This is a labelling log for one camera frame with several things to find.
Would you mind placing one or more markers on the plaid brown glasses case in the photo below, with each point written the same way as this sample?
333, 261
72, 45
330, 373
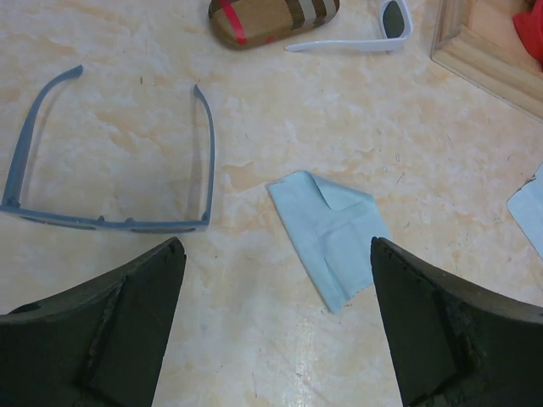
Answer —
244, 24

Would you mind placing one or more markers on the red garment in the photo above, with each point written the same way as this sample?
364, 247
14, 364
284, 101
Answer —
528, 25

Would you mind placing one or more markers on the light blue cloth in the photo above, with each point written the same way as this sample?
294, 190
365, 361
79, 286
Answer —
526, 208
331, 228

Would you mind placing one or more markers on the wooden clothes rack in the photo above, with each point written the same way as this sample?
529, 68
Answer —
477, 41

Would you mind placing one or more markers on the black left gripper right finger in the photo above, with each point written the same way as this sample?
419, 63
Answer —
453, 342

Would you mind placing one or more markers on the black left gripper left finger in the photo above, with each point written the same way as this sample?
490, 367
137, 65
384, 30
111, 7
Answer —
100, 343

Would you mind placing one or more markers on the white sunglasses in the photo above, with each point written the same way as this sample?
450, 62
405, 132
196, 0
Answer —
396, 27

